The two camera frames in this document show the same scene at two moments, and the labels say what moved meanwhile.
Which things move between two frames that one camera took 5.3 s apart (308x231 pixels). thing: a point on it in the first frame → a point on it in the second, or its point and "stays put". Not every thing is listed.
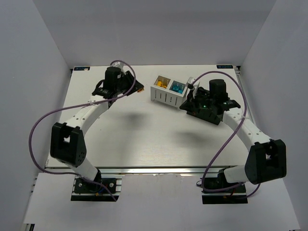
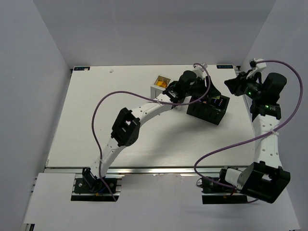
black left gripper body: x=131 y=82 → x=208 y=86
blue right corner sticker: x=224 y=66 stays put
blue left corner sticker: x=81 y=68 stays put
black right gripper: x=195 y=103 → x=239 y=82
